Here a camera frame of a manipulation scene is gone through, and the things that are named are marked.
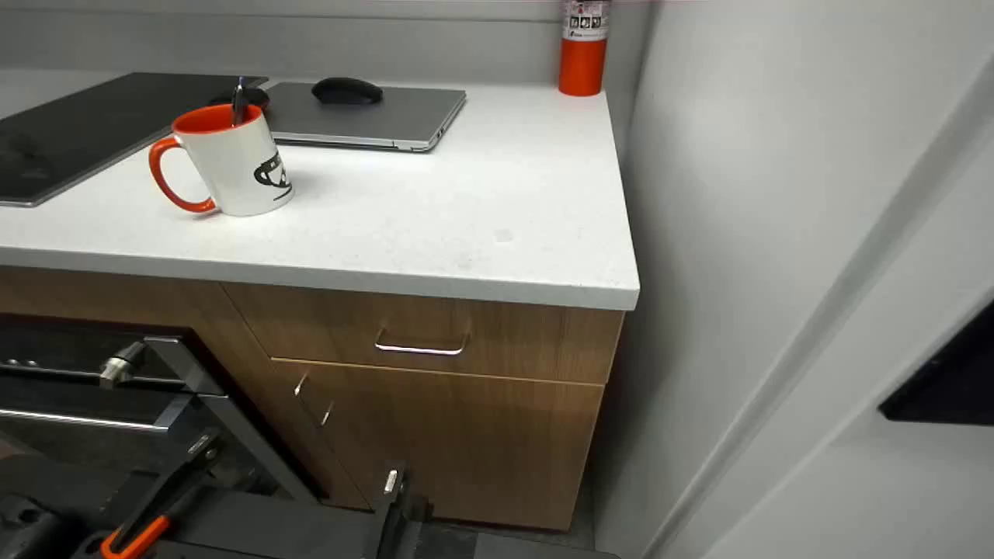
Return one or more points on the wooden drawer front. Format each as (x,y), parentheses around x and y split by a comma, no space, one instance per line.
(517,341)

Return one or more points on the wooden cabinet door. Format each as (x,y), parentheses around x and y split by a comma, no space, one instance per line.
(468,444)

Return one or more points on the grey closed laptop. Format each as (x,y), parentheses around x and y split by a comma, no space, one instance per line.
(374,114)

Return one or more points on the black computer mouse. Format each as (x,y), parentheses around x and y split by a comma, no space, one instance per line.
(347,90)

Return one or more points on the black clamp silver screw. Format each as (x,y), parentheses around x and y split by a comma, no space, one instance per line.
(400,514)

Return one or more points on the black induction cooktop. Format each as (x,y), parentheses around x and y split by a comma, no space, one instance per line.
(87,128)

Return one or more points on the black metal stand frame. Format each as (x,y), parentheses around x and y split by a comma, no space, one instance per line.
(196,389)

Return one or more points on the silver knob on frame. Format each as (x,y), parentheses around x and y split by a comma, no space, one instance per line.
(118,364)

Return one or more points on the black wall panel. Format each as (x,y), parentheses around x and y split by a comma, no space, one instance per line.
(949,376)

